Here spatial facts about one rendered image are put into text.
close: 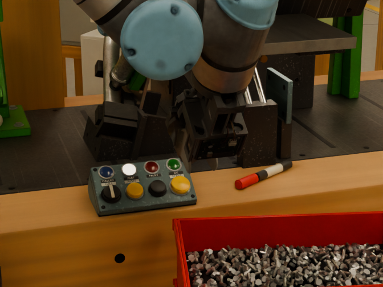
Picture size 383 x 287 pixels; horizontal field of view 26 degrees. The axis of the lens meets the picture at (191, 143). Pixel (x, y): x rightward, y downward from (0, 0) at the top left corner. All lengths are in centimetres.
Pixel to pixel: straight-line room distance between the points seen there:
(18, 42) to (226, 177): 59
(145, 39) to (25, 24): 100
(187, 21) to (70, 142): 81
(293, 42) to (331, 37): 7
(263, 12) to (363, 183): 53
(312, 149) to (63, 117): 50
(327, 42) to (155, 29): 59
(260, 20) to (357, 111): 84
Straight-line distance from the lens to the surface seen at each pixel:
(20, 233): 120
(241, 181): 130
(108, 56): 150
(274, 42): 127
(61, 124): 163
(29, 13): 173
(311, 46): 129
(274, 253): 115
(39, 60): 175
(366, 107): 175
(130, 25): 74
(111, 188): 122
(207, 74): 97
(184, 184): 124
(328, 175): 138
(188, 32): 75
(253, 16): 89
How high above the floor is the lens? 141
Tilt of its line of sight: 20 degrees down
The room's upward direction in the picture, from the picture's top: straight up
